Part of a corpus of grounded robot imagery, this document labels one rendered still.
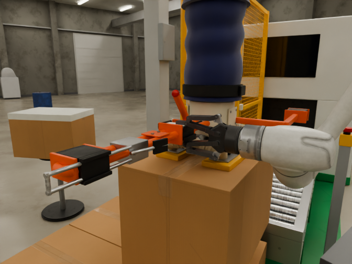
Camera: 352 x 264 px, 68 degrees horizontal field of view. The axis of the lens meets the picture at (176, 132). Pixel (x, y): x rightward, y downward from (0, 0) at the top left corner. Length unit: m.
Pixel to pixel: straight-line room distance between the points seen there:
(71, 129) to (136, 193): 1.55
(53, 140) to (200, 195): 1.90
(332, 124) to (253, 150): 0.26
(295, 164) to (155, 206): 0.44
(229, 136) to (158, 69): 1.76
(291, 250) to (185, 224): 0.85
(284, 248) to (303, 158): 0.98
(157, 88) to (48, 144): 1.07
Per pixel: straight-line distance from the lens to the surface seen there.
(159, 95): 2.40
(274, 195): 1.99
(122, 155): 0.58
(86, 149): 0.56
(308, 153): 0.64
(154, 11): 2.46
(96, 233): 1.55
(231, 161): 0.89
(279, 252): 1.60
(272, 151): 0.65
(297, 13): 14.03
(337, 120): 0.84
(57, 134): 2.46
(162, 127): 0.78
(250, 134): 0.67
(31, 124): 2.59
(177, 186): 0.79
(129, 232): 1.00
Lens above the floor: 1.38
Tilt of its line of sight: 13 degrees down
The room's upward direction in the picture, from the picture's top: straight up
